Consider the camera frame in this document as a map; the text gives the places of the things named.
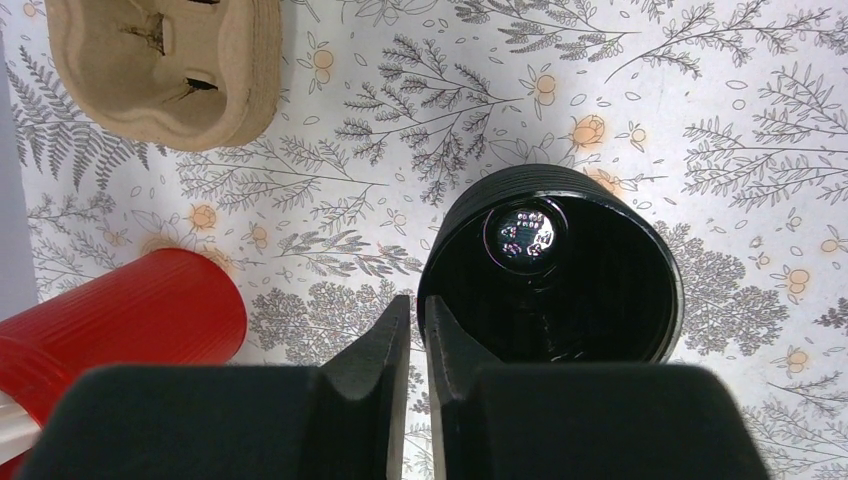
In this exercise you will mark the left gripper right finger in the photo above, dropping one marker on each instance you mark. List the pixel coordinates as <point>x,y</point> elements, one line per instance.
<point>454,359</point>

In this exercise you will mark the floral table mat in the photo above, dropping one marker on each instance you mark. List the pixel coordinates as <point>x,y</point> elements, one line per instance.
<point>723,123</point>

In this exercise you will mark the red ribbed cup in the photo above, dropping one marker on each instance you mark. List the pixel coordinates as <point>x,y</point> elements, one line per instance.
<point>171,306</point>

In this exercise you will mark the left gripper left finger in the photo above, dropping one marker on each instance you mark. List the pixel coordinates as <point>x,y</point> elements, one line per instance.
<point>367,406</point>

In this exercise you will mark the brown pulp cup carrier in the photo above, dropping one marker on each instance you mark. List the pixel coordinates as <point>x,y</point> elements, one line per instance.
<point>190,75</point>

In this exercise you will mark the black ribbed cup stack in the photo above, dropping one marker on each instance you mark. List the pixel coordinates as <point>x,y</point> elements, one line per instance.
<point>539,263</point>

